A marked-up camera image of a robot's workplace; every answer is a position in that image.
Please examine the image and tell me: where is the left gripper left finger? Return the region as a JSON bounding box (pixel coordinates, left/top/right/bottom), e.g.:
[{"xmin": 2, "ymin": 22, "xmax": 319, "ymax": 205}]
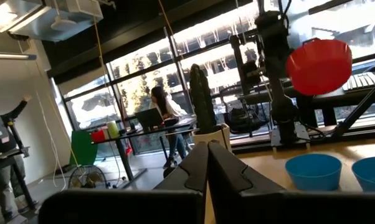
[{"xmin": 38, "ymin": 141, "xmax": 209, "ymax": 224}]

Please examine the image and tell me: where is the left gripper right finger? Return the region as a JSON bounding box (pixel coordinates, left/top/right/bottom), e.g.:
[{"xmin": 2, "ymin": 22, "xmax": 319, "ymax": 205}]
[{"xmin": 207, "ymin": 139, "xmax": 375, "ymax": 224}]

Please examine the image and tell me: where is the blue plastic mini bowl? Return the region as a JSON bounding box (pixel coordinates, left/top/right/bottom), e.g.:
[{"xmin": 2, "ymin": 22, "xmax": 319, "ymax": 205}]
[
  {"xmin": 285, "ymin": 153, "xmax": 343, "ymax": 192},
  {"xmin": 351, "ymin": 156, "xmax": 375, "ymax": 192}
]

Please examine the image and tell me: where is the red plastic mini bowl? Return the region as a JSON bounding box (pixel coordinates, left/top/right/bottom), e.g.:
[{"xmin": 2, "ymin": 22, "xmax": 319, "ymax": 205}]
[{"xmin": 285, "ymin": 39, "xmax": 353, "ymax": 96}]

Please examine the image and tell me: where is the black desk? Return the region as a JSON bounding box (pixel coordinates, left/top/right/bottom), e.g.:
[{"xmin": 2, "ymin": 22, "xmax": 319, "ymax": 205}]
[
  {"xmin": 237, "ymin": 74, "xmax": 375, "ymax": 127},
  {"xmin": 90, "ymin": 114, "xmax": 197, "ymax": 183}
]

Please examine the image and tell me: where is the floor fan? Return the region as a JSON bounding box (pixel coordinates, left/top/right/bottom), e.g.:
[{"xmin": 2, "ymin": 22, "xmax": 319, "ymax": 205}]
[{"xmin": 68, "ymin": 164, "xmax": 109, "ymax": 190}]

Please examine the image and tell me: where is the green cup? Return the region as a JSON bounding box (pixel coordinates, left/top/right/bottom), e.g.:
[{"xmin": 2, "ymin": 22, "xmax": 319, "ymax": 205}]
[{"xmin": 106, "ymin": 120, "xmax": 120, "ymax": 139}]

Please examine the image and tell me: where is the green board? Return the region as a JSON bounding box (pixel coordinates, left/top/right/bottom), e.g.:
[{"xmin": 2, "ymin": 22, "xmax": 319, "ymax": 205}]
[{"xmin": 69, "ymin": 130, "xmax": 98, "ymax": 166}]

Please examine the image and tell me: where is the red container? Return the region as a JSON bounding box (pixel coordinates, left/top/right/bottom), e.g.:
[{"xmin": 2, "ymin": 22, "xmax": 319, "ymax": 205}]
[{"xmin": 90, "ymin": 129, "xmax": 106, "ymax": 144}]

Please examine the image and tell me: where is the white hexagonal plant pot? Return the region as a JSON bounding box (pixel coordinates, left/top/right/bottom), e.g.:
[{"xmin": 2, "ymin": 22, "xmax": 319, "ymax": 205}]
[{"xmin": 192, "ymin": 123, "xmax": 232, "ymax": 153}]

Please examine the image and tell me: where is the black laptop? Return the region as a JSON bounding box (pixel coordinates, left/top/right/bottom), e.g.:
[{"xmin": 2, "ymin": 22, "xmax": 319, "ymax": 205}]
[{"xmin": 134, "ymin": 107, "xmax": 165, "ymax": 129}]

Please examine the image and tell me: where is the black bag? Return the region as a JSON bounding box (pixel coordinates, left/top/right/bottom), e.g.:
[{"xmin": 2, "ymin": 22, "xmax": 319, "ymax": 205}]
[{"xmin": 223, "ymin": 104, "xmax": 269, "ymax": 134}]

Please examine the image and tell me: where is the person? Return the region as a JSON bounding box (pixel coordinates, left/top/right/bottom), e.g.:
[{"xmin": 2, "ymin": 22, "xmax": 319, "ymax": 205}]
[
  {"xmin": 148, "ymin": 86, "xmax": 191, "ymax": 169},
  {"xmin": 0, "ymin": 95, "xmax": 39, "ymax": 222}
]

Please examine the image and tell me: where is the green cactus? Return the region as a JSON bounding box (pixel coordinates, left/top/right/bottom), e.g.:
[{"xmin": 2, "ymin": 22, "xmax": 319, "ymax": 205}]
[{"xmin": 189, "ymin": 63, "xmax": 218, "ymax": 134}]

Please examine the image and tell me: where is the white keyboard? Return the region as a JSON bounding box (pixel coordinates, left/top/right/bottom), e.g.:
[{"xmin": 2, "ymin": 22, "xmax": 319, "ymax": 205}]
[{"xmin": 343, "ymin": 71, "xmax": 375, "ymax": 93}]

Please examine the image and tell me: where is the fluorescent tube light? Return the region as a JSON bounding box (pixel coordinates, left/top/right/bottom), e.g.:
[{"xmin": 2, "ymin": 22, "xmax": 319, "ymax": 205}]
[{"xmin": 0, "ymin": 51, "xmax": 38, "ymax": 62}]

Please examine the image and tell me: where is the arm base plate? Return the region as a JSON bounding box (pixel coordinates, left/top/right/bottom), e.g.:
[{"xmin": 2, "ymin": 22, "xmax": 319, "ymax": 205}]
[{"xmin": 270, "ymin": 121, "xmax": 311, "ymax": 149}]

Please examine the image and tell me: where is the black metal rig frame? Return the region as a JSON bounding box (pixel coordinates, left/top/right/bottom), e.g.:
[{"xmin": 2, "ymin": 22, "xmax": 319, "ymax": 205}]
[{"xmin": 230, "ymin": 76, "xmax": 375, "ymax": 154}]

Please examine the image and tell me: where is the silver ventilation duct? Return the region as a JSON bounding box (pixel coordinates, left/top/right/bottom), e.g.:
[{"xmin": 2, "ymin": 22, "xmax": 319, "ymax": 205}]
[{"xmin": 8, "ymin": 0, "xmax": 104, "ymax": 43}]

